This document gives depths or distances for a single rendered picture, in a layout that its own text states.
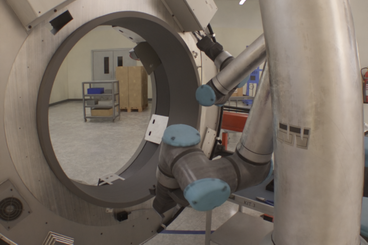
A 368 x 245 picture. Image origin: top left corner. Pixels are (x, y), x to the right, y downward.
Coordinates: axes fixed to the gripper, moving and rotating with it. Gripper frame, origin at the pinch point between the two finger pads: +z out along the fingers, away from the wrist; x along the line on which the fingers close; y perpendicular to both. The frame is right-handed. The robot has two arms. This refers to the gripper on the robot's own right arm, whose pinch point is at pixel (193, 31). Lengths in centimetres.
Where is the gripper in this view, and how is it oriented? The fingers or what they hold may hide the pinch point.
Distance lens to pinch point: 126.5
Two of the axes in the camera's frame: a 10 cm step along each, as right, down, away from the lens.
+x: 7.6, -6.5, 0.1
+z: -5.9, -6.9, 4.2
